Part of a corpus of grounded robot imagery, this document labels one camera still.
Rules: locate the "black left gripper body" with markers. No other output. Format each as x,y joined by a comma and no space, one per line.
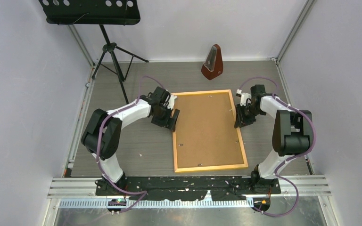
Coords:
162,118

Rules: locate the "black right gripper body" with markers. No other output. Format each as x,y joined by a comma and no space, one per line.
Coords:
250,112

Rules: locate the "brown backing board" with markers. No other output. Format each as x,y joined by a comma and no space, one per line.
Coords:
209,131

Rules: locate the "yellow wooden picture frame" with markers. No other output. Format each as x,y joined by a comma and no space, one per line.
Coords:
174,140

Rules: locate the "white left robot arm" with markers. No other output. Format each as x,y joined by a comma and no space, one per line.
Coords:
102,134

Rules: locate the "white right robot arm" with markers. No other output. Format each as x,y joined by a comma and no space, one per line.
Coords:
292,132

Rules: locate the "brown metronome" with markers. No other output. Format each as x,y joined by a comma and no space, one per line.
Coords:
213,65

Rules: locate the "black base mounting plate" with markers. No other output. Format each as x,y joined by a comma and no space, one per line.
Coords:
195,188

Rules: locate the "black music stand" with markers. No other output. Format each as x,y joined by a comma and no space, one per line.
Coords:
100,12

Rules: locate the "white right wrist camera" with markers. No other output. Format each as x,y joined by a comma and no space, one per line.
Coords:
245,98

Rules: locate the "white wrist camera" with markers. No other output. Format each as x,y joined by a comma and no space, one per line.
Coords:
171,102
245,98

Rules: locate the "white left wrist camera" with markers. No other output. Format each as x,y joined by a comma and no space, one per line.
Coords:
171,102

